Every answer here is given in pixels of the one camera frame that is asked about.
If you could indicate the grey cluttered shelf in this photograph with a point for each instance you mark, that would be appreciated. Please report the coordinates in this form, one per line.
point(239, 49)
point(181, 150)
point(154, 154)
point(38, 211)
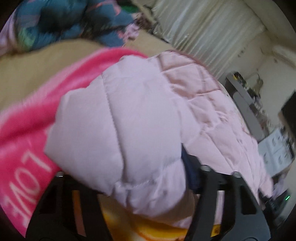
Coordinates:
point(247, 103)

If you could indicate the tan bed sheet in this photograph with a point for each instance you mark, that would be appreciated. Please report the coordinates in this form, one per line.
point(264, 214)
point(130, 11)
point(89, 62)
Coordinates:
point(33, 84)

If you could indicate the blue flamingo print duvet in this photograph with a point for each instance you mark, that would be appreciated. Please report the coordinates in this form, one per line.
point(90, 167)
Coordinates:
point(36, 24)

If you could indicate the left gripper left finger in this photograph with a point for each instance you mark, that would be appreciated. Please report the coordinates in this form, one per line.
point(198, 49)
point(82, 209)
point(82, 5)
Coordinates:
point(68, 210)

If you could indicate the white air conditioner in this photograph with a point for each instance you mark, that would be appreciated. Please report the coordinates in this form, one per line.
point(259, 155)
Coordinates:
point(285, 53)

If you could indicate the black wall television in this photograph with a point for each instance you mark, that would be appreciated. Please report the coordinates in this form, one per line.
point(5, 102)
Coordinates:
point(287, 114)

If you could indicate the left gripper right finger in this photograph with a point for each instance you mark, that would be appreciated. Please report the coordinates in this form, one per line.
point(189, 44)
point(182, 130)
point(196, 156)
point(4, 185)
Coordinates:
point(242, 217)

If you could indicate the pink quilted jacket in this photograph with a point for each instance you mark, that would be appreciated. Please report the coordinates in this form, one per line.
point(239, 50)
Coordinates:
point(123, 134)

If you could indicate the pink football fleece blanket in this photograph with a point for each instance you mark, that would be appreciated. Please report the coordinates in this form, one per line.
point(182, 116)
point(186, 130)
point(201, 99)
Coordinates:
point(26, 172)

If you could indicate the white drawer chest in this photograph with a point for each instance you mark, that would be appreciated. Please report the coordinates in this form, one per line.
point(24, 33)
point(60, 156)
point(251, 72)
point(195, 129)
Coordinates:
point(276, 152)

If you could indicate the white striped curtain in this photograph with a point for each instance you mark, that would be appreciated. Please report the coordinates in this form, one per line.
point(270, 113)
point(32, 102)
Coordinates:
point(214, 32)

